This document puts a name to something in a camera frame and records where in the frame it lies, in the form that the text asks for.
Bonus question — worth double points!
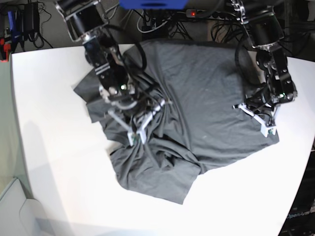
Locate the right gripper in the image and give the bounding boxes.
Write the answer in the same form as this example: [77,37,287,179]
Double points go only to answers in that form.
[120,95,164,123]

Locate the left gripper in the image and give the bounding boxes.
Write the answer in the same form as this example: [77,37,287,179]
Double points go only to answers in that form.
[246,90,283,120]

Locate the grey t-shirt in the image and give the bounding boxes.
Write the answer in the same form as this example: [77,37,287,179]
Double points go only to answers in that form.
[74,40,279,204]

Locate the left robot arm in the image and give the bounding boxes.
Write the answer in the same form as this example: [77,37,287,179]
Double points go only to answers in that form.
[231,0,297,123]

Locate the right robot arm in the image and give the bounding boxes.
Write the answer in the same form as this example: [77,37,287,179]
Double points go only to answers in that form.
[55,0,165,129]

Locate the blue box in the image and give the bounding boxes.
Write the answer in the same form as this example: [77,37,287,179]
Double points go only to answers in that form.
[119,0,188,9]

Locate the red clamp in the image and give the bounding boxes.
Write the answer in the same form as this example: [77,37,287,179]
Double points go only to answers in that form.
[0,38,11,62]

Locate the grey bin at table corner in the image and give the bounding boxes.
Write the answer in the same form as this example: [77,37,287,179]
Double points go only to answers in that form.
[0,178,55,236]

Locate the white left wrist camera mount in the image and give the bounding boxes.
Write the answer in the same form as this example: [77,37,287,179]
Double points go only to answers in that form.
[232,103,277,138]

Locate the black power strip red switch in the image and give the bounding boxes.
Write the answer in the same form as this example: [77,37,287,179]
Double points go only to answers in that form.
[183,9,237,22]

